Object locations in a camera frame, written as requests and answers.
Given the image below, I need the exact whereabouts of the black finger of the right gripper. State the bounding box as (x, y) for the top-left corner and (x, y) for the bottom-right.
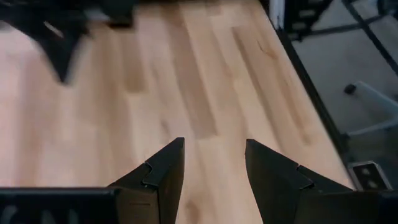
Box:
(32, 30), (65, 82)
(62, 29), (90, 82)

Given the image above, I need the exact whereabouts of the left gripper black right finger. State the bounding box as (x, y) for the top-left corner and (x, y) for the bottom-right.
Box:
(244, 139), (354, 224)

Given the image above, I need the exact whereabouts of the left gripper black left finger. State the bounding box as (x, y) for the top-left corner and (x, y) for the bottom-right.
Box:
(108, 136), (186, 224)

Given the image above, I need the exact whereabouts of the white chair base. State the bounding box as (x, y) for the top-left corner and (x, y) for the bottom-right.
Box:
(343, 80), (398, 138)

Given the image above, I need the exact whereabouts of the silver metal bracket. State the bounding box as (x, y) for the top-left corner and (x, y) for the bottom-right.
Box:
(347, 161), (393, 191)

